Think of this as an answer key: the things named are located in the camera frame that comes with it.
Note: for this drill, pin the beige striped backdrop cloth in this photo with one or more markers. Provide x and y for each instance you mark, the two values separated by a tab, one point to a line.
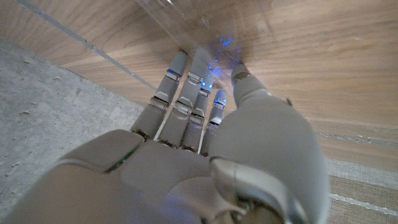
363	189

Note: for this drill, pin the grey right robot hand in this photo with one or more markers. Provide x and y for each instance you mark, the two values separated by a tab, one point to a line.
174	174

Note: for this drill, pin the clear cellophane sheet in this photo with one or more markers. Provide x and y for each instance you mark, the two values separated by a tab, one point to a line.
199	21

